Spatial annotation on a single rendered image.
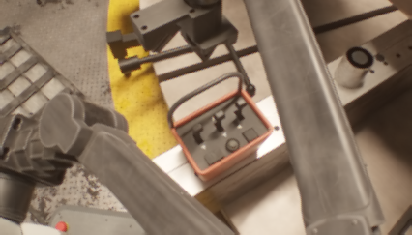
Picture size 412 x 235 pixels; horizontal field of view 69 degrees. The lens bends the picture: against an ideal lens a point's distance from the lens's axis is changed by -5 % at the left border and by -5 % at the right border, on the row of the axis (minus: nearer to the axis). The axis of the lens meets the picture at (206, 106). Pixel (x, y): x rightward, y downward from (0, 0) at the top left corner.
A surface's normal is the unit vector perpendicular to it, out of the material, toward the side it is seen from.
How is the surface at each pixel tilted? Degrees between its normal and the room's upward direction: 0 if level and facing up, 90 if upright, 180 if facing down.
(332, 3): 0
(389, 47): 0
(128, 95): 0
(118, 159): 28
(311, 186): 35
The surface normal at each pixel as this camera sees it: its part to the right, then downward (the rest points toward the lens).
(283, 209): -0.02, -0.49
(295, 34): -0.48, -0.30
